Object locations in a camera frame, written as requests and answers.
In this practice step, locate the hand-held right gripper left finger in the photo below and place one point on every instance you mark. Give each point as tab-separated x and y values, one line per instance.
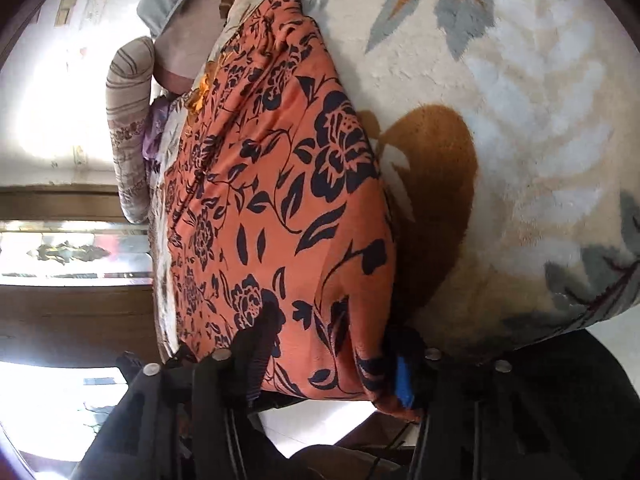
257	357

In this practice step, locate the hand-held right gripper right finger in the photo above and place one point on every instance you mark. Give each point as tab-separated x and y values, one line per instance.
404	382

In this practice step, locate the orange black floral cloth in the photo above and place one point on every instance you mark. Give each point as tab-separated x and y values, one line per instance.
280	200

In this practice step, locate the wooden cabinet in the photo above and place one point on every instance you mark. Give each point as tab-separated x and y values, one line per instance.
65	315

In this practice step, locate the purple cloth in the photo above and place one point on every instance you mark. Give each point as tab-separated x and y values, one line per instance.
154	127

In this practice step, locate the striped beige bolster pillow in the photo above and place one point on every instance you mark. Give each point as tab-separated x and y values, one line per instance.
127	125

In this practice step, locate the cream leaf-print plush blanket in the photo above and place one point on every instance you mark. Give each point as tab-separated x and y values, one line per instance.
500	110

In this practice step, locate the pink bed sheet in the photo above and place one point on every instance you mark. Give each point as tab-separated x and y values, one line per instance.
185	45

